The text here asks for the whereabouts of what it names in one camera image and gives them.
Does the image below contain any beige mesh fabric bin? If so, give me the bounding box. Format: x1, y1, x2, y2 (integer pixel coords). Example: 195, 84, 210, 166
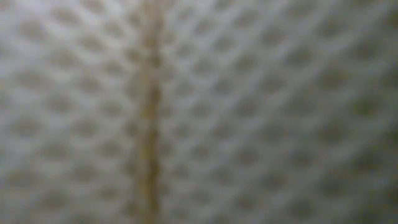
0, 0, 398, 224

